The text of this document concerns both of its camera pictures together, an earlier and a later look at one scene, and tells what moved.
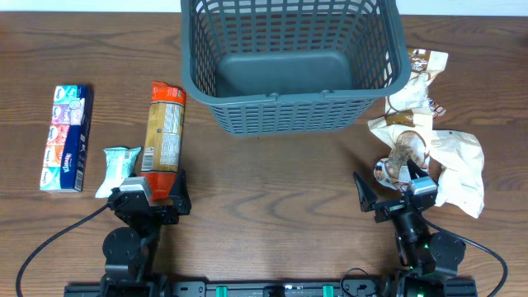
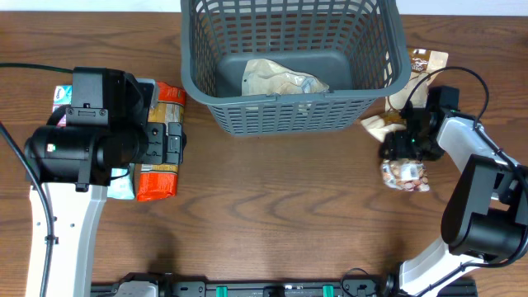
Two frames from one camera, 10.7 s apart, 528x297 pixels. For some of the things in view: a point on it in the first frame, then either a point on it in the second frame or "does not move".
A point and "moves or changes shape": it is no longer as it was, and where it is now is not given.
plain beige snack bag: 461,185 moves or changes shape
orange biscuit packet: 162,145 does not move
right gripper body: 388,208 → 412,145
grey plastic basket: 275,67 does not move
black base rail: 374,288 does not move
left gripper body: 162,216 → 153,153
